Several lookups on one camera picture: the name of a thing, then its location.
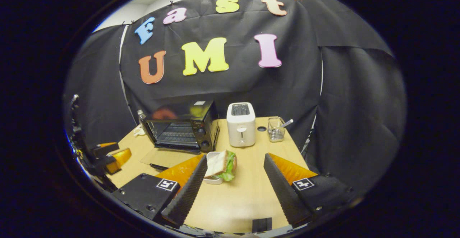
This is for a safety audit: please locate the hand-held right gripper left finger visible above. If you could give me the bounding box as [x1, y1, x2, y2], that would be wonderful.
[113, 154, 208, 228]

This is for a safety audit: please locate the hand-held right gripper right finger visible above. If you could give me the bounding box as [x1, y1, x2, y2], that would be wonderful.
[263, 153, 357, 228]

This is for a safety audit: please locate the lettuce sandwich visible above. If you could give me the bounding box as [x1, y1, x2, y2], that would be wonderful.
[204, 150, 238, 182]

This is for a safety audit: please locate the black electric oven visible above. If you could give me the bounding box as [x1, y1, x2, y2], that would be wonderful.
[139, 100, 220, 171]

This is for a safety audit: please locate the small white dish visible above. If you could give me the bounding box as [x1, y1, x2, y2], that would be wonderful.
[204, 152, 225, 185]

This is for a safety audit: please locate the white toaster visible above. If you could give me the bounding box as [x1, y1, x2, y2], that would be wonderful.
[226, 102, 256, 147]

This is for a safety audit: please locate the black backdrop cloth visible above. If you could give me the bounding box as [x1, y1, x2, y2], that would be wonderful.
[63, 0, 407, 195]

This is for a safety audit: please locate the wire mesh utensil holder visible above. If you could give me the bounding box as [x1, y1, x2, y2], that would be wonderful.
[268, 116, 286, 142]

